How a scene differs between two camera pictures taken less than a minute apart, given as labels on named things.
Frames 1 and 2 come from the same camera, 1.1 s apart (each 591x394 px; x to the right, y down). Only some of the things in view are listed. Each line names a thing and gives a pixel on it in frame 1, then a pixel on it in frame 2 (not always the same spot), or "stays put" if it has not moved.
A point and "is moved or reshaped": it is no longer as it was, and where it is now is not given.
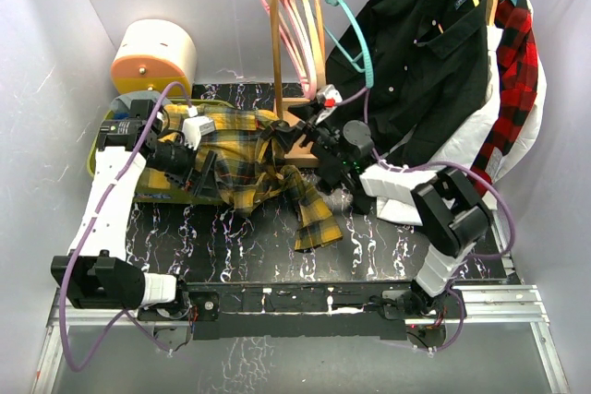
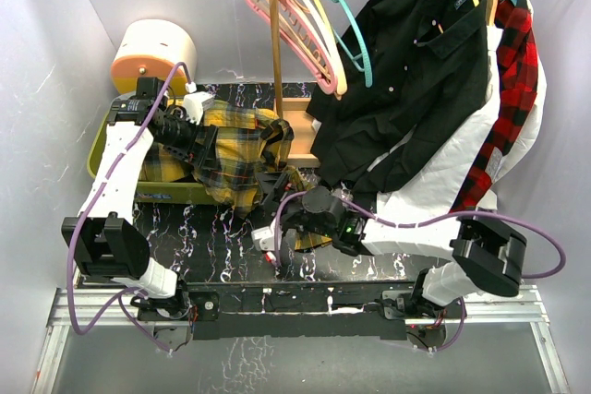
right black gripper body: x=321 y=136 -> x=293 y=214
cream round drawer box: x=151 y=55 stays put
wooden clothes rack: x=286 y=110 stays put
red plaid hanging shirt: x=517 y=63 stays put
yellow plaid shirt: x=249 y=147 is moved or reshaped
